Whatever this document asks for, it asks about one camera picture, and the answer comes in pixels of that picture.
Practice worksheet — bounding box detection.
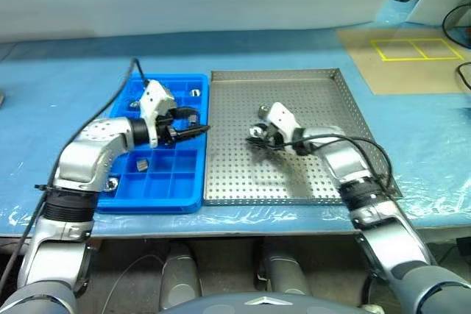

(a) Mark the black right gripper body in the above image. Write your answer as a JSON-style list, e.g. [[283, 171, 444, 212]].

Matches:
[[264, 123, 286, 150]]

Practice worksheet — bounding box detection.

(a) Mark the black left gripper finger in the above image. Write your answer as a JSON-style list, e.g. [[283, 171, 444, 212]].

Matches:
[[172, 106, 202, 119], [171, 124, 211, 144]]

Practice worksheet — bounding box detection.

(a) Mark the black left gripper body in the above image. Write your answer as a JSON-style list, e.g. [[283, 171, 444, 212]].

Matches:
[[156, 106, 181, 146]]

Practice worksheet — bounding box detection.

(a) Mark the blue compartment tray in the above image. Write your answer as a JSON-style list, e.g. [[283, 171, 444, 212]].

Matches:
[[96, 73, 210, 214]]

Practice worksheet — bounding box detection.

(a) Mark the small black box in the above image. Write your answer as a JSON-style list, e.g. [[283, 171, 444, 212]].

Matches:
[[456, 236, 471, 256]]

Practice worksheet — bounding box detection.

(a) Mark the perforated metal tray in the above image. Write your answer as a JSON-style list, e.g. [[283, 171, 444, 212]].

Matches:
[[201, 68, 404, 207]]

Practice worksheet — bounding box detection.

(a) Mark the grey rounded leg cover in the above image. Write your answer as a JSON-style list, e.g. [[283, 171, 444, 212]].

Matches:
[[158, 242, 202, 310], [253, 242, 312, 295]]

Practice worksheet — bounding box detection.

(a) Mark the brown cardboard sheet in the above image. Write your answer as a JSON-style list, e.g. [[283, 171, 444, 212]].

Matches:
[[336, 28, 471, 95]]

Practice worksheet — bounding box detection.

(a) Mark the grey robot chest with emblem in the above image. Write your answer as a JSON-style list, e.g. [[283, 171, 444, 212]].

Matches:
[[157, 291, 372, 314]]

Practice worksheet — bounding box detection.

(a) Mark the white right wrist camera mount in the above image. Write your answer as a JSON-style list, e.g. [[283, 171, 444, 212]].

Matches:
[[265, 101, 306, 146]]

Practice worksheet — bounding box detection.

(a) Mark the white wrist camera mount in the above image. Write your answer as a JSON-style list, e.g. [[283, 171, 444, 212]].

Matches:
[[265, 101, 306, 146], [138, 80, 177, 149]]

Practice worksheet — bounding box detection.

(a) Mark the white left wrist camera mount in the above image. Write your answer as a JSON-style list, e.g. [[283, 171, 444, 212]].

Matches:
[[138, 80, 177, 149]]

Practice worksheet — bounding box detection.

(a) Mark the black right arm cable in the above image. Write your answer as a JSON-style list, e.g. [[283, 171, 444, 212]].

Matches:
[[283, 133, 393, 197]]

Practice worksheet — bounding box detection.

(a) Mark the thin grey wire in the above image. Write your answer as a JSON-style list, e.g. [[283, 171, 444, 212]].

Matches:
[[101, 253, 166, 314]]

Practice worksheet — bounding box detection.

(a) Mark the thick black floor cable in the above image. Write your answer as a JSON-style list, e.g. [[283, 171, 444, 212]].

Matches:
[[362, 273, 380, 307]]

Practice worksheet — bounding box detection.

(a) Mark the black looped cable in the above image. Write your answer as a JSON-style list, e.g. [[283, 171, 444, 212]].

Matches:
[[441, 3, 471, 50]]

